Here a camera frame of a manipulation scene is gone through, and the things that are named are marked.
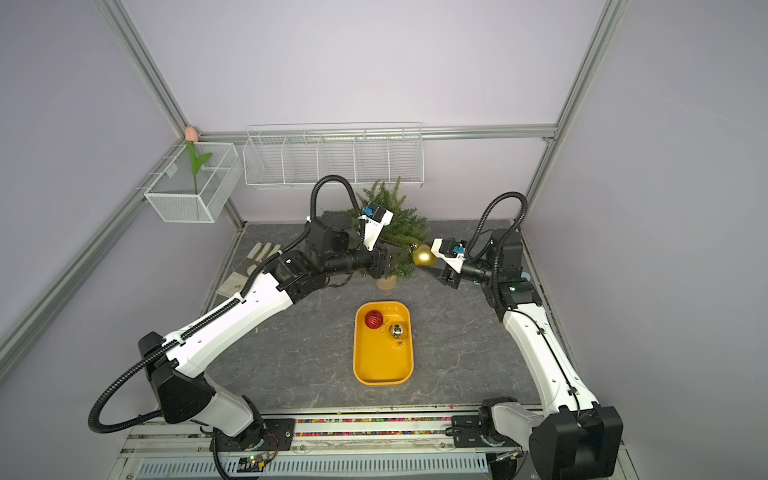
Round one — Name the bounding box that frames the shiny silver ornament ball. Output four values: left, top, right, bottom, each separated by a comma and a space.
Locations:
389, 323, 408, 340

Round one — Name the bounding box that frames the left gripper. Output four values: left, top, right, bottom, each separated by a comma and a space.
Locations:
325, 234, 408, 280

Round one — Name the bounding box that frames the pink artificial tulip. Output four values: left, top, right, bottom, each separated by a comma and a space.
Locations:
185, 126, 212, 194

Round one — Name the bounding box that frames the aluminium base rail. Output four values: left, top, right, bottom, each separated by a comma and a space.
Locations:
109, 404, 539, 479

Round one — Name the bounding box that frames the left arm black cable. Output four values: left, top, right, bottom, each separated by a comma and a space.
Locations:
87, 174, 364, 434

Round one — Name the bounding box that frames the white wire wall basket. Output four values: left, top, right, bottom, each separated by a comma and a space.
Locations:
243, 122, 425, 188

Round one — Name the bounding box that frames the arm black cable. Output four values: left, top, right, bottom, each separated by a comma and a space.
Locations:
466, 191, 529, 283
87, 174, 364, 434

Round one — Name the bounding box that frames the yellow plastic tray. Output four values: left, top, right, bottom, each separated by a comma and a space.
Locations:
353, 301, 415, 387

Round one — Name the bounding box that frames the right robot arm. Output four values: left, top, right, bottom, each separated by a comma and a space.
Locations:
413, 229, 623, 479

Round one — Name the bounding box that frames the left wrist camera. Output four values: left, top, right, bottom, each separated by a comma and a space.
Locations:
358, 202, 394, 251

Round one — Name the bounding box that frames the red ribbed ornament ball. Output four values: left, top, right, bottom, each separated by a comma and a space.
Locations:
364, 310, 384, 330

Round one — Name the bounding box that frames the matte gold ornament ball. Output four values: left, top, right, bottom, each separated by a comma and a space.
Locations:
412, 244, 437, 267

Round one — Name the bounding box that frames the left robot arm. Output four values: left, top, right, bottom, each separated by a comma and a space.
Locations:
140, 204, 403, 449

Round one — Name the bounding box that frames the small green christmas tree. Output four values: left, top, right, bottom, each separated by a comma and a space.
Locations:
356, 177, 430, 291

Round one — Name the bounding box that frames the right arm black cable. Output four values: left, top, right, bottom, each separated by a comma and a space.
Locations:
466, 191, 529, 283

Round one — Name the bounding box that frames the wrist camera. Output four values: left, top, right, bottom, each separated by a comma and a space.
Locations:
430, 238, 466, 274
358, 202, 394, 251

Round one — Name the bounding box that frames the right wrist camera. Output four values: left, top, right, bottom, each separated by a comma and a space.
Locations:
430, 238, 466, 274

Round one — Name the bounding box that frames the white mesh wall box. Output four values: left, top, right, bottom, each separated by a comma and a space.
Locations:
144, 142, 244, 224

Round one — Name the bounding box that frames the beige work glove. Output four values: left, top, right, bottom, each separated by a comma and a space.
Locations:
216, 242, 282, 298

